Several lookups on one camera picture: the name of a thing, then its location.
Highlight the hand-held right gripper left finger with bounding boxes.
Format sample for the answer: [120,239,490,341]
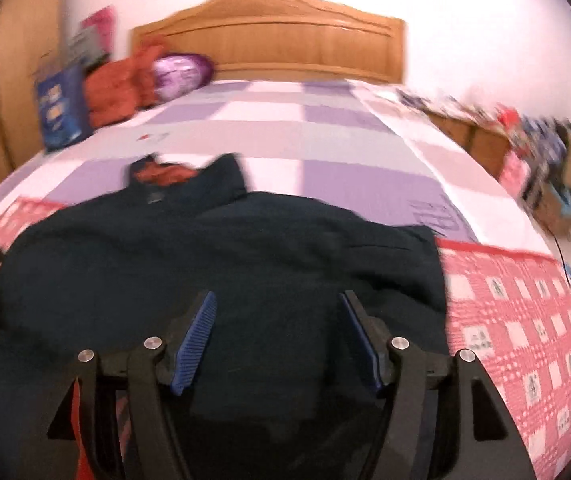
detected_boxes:
[47,290,218,480]

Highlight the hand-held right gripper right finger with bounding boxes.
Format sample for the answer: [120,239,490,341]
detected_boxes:
[339,290,536,480]

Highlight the dark navy padded jacket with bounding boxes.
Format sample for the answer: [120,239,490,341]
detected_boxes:
[0,152,449,480]

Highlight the red checkered printed blanket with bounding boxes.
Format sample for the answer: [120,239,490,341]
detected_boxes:
[0,197,571,480]

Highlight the blue gift bag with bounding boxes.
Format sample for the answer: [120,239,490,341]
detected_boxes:
[34,62,94,153]

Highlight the purple and white checked bedsheet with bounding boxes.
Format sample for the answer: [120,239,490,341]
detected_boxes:
[0,77,566,281]

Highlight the wooden wardrobe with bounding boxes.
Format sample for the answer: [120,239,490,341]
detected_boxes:
[0,0,74,211]

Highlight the pink bag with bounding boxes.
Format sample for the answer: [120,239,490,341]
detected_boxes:
[498,152,532,197]

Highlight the wooden nightstand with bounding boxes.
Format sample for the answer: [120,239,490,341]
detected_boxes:
[428,110,512,177]

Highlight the pink flat box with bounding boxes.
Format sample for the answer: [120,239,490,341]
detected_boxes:
[68,6,117,68]

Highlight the cluttered wooden side table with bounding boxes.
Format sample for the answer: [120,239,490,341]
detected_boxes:
[398,86,571,161]

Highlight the purple patterned pillow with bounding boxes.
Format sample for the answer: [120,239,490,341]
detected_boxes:
[152,54,215,103]

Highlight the wooden headboard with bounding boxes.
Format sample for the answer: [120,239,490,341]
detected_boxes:
[130,0,406,86]

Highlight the thin black cable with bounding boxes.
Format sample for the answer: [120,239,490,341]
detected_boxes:
[551,234,571,286]

